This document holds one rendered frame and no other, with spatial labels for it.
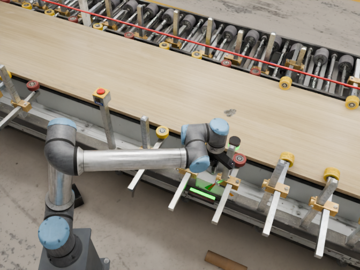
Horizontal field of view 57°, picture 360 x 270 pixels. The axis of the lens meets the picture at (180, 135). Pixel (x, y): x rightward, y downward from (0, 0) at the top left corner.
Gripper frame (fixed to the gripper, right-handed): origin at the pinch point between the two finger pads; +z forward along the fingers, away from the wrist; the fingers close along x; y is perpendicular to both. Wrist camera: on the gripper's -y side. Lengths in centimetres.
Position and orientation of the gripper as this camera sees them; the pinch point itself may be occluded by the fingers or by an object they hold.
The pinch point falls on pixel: (214, 172)
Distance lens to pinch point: 177.1
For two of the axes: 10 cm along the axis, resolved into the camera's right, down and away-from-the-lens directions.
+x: -4.1, 6.7, -6.2
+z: -0.5, 6.6, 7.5
